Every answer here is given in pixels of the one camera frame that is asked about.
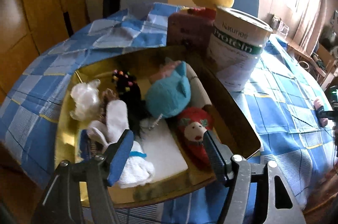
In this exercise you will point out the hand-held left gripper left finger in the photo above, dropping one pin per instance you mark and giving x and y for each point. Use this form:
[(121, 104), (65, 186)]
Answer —
[(121, 158)]

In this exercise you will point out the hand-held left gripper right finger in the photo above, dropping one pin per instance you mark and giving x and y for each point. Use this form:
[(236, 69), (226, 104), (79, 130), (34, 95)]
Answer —
[(214, 155)]

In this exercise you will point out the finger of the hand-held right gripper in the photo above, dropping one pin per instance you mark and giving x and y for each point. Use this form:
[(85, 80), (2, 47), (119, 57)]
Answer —
[(327, 114)]

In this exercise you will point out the pink sock with dark band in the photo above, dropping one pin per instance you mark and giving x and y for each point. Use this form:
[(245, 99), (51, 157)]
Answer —
[(320, 105)]

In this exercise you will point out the white sock with blue stripe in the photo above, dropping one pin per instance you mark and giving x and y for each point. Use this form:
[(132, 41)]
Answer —
[(137, 168)]

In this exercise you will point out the red santa plush toy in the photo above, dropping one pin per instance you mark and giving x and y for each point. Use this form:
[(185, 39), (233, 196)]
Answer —
[(192, 131)]

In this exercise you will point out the white plush toy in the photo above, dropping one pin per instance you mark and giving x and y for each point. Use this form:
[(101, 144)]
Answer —
[(116, 118)]

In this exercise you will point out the white foam block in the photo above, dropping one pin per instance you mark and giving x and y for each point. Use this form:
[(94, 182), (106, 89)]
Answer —
[(163, 150)]

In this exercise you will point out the gold metal tray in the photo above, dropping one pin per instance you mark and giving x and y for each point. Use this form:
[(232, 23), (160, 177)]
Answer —
[(227, 108)]

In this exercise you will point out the black doll with beads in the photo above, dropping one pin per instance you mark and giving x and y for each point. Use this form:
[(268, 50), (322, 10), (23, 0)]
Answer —
[(134, 100)]

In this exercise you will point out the cream sock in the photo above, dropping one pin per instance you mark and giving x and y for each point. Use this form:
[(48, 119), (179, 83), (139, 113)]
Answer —
[(198, 86)]

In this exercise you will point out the white fluffy plastic wad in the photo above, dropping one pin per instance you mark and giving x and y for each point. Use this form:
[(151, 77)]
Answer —
[(84, 97)]

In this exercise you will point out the teal plush toy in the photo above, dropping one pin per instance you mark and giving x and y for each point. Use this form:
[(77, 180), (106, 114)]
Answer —
[(166, 94)]

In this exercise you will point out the wooden folding chair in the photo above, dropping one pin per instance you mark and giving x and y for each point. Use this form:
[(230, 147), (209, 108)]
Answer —
[(327, 65)]

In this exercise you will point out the blue checked bedsheet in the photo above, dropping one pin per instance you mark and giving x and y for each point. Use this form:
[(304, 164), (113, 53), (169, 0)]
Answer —
[(277, 113)]

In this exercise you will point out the wooden desk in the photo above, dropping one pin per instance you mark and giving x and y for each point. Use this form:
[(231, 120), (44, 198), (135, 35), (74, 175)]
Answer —
[(298, 48)]

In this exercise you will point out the clear containers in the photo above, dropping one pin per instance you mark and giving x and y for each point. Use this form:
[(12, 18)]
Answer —
[(280, 24)]

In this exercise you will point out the pink curtain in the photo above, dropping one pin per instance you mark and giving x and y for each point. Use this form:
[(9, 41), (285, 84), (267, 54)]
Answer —
[(311, 2)]

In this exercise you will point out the white protein powder can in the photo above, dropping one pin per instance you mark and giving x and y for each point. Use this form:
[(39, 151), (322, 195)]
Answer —
[(237, 55)]

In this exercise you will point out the pink box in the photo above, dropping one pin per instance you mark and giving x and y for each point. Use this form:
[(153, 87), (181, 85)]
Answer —
[(187, 31)]

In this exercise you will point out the wooden wardrobe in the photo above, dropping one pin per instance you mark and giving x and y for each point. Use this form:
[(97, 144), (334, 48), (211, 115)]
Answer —
[(31, 15)]

